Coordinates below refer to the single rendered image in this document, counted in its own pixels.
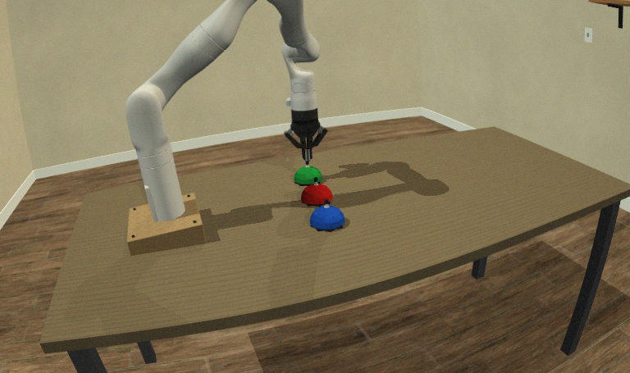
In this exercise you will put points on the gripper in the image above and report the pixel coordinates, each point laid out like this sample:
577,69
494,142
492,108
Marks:
304,121

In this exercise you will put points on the green bell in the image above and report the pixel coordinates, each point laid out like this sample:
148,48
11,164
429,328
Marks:
308,176

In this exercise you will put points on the white wall outlet plate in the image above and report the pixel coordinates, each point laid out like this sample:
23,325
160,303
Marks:
588,34

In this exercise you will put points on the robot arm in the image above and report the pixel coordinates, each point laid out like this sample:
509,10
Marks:
147,127

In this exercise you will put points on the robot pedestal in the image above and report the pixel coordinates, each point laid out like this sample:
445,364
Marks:
165,233

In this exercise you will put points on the red bell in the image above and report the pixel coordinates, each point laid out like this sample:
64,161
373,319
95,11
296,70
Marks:
317,195

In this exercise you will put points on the wooden wall shelf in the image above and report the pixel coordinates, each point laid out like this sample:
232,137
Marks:
613,2

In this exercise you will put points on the brown wooden table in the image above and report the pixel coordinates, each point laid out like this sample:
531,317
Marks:
393,255

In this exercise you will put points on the blue bell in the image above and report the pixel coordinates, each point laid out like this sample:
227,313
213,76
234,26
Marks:
327,218

